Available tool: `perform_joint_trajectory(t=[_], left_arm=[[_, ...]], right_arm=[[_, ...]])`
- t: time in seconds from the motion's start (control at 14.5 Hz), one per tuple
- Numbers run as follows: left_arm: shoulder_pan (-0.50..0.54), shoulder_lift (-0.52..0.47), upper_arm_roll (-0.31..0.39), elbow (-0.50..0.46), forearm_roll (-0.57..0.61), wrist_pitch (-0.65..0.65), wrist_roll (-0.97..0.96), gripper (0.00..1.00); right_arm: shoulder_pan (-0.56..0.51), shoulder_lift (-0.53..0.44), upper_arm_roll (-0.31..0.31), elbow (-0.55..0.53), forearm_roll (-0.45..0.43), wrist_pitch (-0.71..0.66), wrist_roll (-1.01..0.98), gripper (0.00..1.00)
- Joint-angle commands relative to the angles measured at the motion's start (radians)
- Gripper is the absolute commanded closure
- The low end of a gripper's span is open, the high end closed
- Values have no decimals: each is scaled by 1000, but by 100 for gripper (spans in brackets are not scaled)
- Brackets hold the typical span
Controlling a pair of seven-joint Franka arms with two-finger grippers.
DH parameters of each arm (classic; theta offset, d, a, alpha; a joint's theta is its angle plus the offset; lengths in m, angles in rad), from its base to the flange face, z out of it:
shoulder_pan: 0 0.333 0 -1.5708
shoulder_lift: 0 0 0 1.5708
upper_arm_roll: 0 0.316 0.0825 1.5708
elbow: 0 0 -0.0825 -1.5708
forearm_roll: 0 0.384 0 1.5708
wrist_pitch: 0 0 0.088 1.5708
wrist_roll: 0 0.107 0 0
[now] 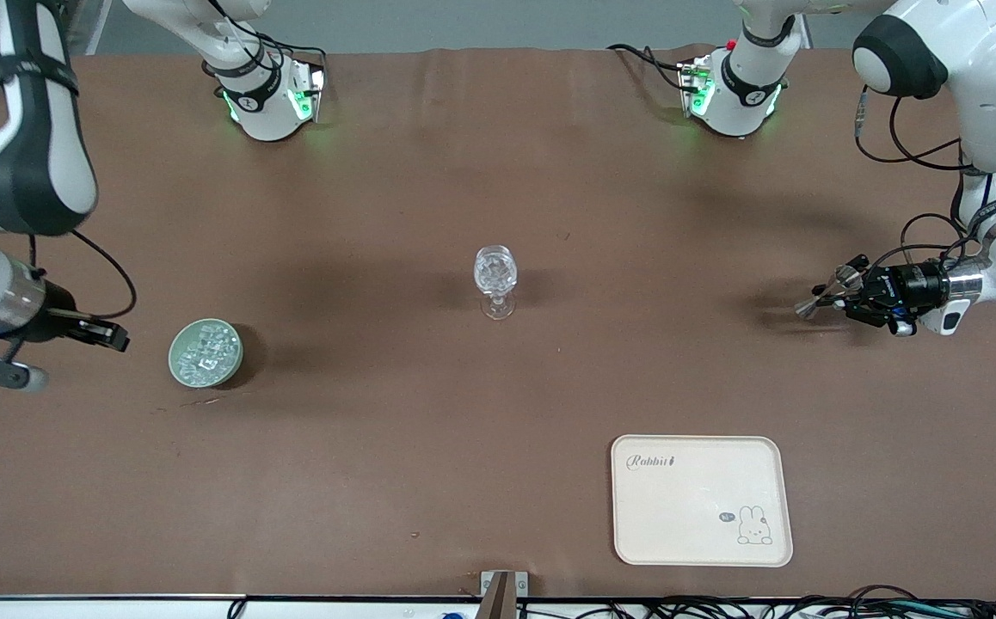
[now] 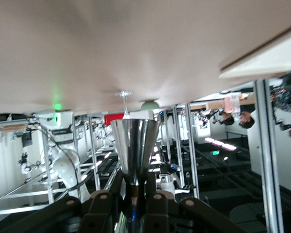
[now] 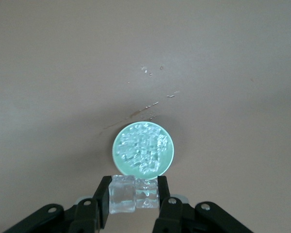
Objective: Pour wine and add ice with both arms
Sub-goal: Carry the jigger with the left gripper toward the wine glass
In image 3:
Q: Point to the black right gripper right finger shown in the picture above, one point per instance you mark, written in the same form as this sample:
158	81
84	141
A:
174	213

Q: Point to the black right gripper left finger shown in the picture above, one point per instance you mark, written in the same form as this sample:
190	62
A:
87	213

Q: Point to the clear ice cube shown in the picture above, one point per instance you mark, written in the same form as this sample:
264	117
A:
146	194
122	196

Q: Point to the heap of clear ice cubes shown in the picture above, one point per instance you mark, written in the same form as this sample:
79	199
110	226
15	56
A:
140	148

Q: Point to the pale green round bowl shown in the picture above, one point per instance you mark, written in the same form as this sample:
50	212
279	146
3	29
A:
169	155

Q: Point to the brown table cover mat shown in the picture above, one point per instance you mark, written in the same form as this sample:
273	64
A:
63	72

